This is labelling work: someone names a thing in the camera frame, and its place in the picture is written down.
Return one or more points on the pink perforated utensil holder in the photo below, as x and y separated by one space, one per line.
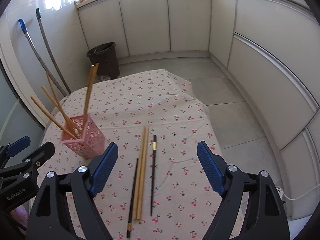
87 145

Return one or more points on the white kitchen base cabinets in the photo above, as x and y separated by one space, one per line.
187 20

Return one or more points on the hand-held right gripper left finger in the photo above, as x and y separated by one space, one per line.
103 170

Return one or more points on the black chopstick gold band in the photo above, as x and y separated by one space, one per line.
153 180
132 197

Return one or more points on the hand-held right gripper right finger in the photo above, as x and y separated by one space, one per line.
210 170

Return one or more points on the frosted glass sliding door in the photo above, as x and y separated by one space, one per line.
15 120

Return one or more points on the cherry print tablecloth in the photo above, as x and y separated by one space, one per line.
160 100

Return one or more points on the light bamboo chopstick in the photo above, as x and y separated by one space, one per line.
143 172
94 75
47 112
56 96
50 98
140 172
91 75

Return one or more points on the brown plastic trash bin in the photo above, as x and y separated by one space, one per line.
105 60

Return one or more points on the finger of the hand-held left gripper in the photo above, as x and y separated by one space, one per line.
16 143
40 152

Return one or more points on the clear plastic bag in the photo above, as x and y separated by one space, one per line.
103 77

